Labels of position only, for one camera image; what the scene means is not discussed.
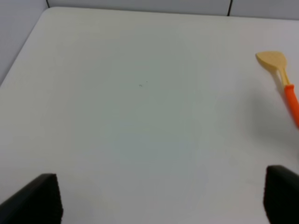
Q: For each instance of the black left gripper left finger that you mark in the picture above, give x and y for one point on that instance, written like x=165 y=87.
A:
x=39 y=202

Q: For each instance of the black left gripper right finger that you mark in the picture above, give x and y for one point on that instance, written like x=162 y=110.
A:
x=281 y=195

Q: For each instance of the wooden spatula with orange handle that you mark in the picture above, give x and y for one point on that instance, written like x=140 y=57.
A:
x=278 y=61

